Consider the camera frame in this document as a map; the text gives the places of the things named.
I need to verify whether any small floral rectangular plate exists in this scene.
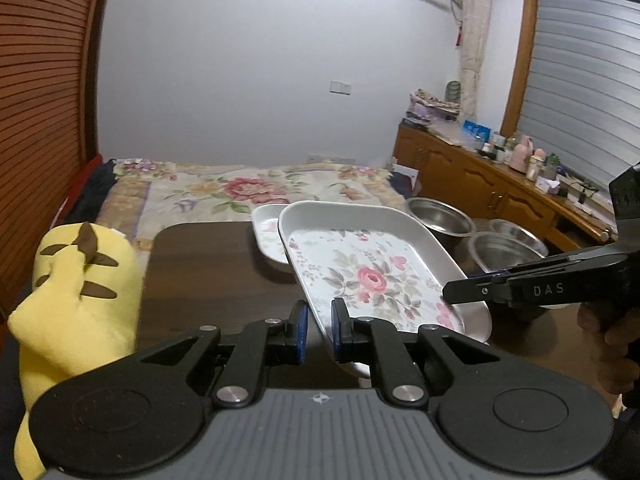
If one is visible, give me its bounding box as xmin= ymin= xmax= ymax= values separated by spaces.
xmin=251 ymin=204 xmax=292 ymax=267

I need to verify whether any pink bottle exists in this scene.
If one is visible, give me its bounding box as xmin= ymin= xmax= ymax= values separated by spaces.
xmin=509 ymin=135 xmax=532 ymax=172

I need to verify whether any cream curtain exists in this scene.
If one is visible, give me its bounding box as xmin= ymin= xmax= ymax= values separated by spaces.
xmin=457 ymin=0 xmax=497 ymax=122

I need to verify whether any blue box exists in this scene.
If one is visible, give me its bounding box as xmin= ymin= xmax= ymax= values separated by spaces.
xmin=462 ymin=120 xmax=492 ymax=144

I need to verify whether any large floral rectangular plate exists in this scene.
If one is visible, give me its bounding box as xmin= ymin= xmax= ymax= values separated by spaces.
xmin=277 ymin=200 xmax=493 ymax=378

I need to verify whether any white bottle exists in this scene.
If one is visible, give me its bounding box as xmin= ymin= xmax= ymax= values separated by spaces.
xmin=527 ymin=149 xmax=546 ymax=182

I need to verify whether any wooden cabinet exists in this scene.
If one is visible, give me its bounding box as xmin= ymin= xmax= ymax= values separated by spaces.
xmin=392 ymin=122 xmax=621 ymax=261

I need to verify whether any floral blanket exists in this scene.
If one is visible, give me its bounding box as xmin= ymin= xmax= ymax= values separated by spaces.
xmin=95 ymin=159 xmax=408 ymax=251

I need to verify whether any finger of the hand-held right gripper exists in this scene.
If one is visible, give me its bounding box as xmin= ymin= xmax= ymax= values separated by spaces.
xmin=442 ymin=279 xmax=512 ymax=307
xmin=467 ymin=251 xmax=628 ymax=281

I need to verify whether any yellow plush toy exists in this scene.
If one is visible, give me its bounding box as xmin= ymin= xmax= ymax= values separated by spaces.
xmin=7 ymin=221 xmax=143 ymax=478

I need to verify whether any grey window blind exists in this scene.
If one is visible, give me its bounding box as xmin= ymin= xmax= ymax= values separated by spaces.
xmin=515 ymin=0 xmax=640 ymax=198

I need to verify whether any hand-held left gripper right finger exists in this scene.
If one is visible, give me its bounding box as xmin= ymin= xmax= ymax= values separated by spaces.
xmin=331 ymin=297 xmax=506 ymax=406

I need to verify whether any stainless steel bowl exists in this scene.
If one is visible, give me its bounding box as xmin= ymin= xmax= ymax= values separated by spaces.
xmin=404 ymin=197 xmax=476 ymax=238
xmin=487 ymin=218 xmax=549 ymax=250
xmin=467 ymin=231 xmax=549 ymax=281

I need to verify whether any person's right hand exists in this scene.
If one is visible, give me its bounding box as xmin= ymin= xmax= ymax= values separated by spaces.
xmin=576 ymin=304 xmax=640 ymax=397

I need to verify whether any louvered wooden wardrobe door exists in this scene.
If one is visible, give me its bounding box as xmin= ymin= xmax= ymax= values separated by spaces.
xmin=0 ymin=0 xmax=117 ymax=311

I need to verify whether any dark clothing pile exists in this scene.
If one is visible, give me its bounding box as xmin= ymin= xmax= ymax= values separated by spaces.
xmin=64 ymin=156 xmax=120 ymax=223

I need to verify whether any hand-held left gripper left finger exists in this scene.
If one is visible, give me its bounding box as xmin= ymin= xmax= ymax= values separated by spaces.
xmin=129 ymin=300 xmax=309 ymax=408

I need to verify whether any stack of folded cloths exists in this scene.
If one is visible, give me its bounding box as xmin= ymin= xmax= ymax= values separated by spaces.
xmin=409 ymin=88 xmax=461 ymax=123

